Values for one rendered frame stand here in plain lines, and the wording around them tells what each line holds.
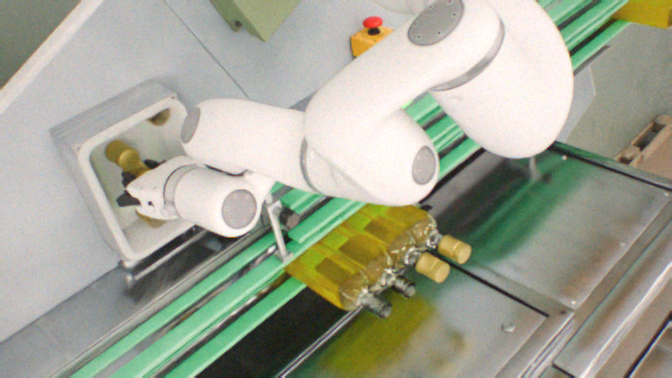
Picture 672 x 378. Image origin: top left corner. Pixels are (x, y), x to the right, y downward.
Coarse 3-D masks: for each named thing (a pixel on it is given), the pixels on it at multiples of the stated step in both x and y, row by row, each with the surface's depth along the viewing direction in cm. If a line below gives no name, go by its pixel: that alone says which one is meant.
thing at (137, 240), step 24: (144, 120) 101; (168, 120) 100; (96, 144) 89; (144, 144) 102; (168, 144) 105; (96, 168) 98; (120, 168) 101; (96, 192) 92; (120, 192) 103; (120, 216) 104; (120, 240) 97; (144, 240) 103; (168, 240) 104
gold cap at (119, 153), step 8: (112, 144) 98; (120, 144) 97; (112, 152) 97; (120, 152) 96; (128, 152) 96; (136, 152) 97; (112, 160) 97; (120, 160) 95; (128, 160) 96; (136, 160) 97; (128, 168) 97
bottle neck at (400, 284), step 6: (390, 270) 106; (384, 276) 105; (390, 276) 105; (396, 276) 104; (402, 276) 104; (384, 282) 105; (390, 282) 104; (396, 282) 104; (402, 282) 103; (408, 282) 103; (390, 288) 105; (396, 288) 104; (402, 288) 103; (408, 288) 104; (414, 288) 104; (402, 294) 103; (408, 294) 104
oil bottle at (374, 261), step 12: (336, 228) 114; (324, 240) 112; (336, 240) 111; (348, 240) 111; (360, 240) 110; (336, 252) 109; (348, 252) 108; (360, 252) 108; (372, 252) 108; (384, 252) 107; (360, 264) 106; (372, 264) 105; (384, 264) 106; (372, 276) 105; (372, 288) 107
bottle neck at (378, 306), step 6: (366, 294) 102; (372, 294) 102; (360, 300) 102; (366, 300) 101; (372, 300) 101; (378, 300) 101; (384, 300) 101; (366, 306) 101; (372, 306) 101; (378, 306) 100; (384, 306) 100; (390, 306) 101; (372, 312) 101; (378, 312) 100; (384, 312) 102; (390, 312) 101; (384, 318) 101
